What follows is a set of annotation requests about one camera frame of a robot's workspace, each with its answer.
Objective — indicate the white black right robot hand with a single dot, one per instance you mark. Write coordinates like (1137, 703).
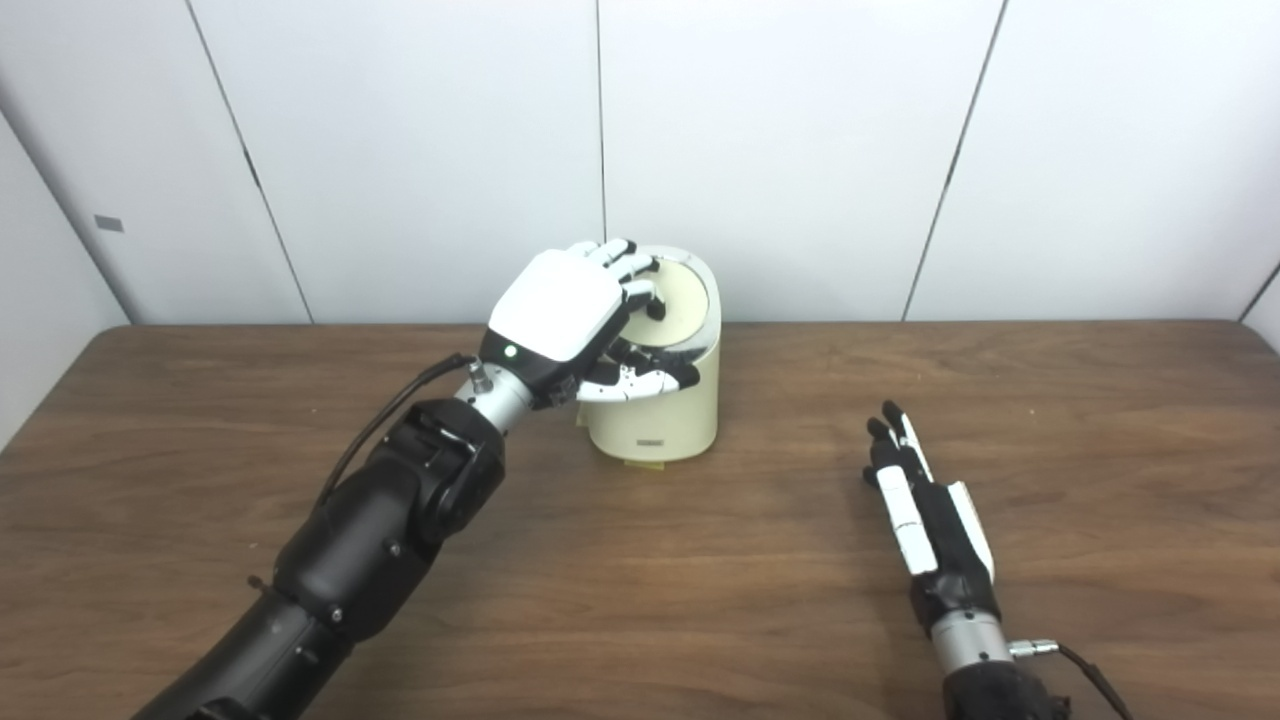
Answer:
(940, 530)

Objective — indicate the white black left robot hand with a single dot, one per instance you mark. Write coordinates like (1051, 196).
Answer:
(555, 310)

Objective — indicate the cream-colored bin body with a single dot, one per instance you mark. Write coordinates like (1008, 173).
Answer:
(665, 420)

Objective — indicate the yellow tape piece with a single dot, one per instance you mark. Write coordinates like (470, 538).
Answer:
(646, 463)

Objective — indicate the cream round bin lid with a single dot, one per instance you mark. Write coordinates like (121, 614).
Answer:
(685, 300)

